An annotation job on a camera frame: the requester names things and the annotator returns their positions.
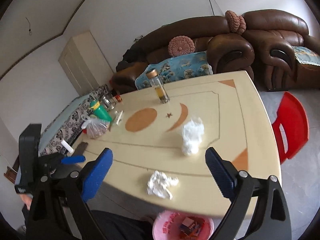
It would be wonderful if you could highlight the black orange gel-ball box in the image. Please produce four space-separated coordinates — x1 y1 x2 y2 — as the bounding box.
179 217 197 237

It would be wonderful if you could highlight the gold snack wrapper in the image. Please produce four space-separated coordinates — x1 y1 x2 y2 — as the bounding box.
189 224 203 237

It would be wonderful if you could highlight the pink trash bin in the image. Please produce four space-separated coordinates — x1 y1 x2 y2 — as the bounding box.
152 210 214 240

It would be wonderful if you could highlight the person's left hand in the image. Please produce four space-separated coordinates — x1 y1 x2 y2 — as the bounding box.
20 194 33 210

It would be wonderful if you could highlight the black patterned bedding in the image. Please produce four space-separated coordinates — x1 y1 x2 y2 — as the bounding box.
39 85 109 157

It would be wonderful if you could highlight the clear bag of snacks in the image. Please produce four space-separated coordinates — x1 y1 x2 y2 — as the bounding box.
81 117 110 139

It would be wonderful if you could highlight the green plastic bottle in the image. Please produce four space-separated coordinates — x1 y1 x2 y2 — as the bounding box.
90 100 112 122

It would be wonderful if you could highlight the white comb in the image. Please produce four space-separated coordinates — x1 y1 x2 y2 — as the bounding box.
114 111 124 125

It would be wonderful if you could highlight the white plastic bag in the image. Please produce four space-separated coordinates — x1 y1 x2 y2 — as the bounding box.
182 117 204 156

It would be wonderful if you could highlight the crumpled white tissue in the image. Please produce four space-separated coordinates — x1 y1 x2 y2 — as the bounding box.
146 171 179 200

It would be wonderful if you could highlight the glass teapot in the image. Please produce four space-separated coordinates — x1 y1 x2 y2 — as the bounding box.
99 92 116 111

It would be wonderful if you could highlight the small red ornament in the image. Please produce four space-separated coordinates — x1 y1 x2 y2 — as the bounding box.
115 95 122 102

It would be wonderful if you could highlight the red plastic chair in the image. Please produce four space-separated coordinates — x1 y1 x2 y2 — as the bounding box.
272 92 309 163

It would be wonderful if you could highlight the glass bottle with gold cap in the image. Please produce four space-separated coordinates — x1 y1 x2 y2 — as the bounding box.
146 68 170 103

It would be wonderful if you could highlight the blue floral sofa cover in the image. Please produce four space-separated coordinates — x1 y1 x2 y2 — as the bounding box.
135 51 213 90

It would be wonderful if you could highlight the brown leather sofa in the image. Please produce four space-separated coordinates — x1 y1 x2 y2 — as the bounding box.
111 11 254 94

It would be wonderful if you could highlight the round pink cushion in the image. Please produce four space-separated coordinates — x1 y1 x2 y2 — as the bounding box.
168 36 195 57

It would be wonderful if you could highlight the blue floral armchair cover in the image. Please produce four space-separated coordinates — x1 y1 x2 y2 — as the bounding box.
292 46 320 66

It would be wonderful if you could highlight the pink cushion on sofa back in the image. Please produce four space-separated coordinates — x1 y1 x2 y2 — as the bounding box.
225 10 246 35

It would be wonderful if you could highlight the brown leather armchair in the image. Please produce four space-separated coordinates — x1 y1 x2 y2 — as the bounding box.
242 9 319 92

